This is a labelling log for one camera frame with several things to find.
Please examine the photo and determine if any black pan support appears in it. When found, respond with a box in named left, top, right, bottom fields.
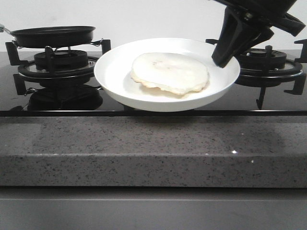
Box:
left=5, top=41, right=98, bottom=95
left=201, top=40, right=307, bottom=112

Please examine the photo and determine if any white round plate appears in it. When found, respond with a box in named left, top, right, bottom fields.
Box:
left=94, top=38, right=240, bottom=112

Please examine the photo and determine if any white fried egg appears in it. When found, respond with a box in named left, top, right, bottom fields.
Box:
left=130, top=52, right=210, bottom=95

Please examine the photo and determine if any black frying pan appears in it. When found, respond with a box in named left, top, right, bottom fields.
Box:
left=0, top=25, right=95, bottom=48

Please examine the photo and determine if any grey cabinet front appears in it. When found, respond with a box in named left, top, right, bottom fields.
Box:
left=0, top=187, right=307, bottom=230

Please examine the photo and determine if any black gas burner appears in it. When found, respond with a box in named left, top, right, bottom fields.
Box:
left=34, top=50, right=88, bottom=70
left=236, top=48, right=287, bottom=70

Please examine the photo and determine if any black left gas burner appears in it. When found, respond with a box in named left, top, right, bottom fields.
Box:
left=34, top=50, right=88, bottom=70

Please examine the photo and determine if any black right gas burner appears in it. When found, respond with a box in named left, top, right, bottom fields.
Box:
left=236, top=48, right=287, bottom=70

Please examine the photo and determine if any black glass gas hob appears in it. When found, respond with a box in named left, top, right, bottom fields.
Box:
left=0, top=50, right=307, bottom=116

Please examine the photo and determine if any black right pan support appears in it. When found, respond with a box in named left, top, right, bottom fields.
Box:
left=201, top=40, right=307, bottom=112

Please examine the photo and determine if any black left pan support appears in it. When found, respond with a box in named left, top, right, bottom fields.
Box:
left=5, top=41, right=98, bottom=95

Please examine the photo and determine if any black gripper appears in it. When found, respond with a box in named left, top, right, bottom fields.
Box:
left=212, top=0, right=306, bottom=68

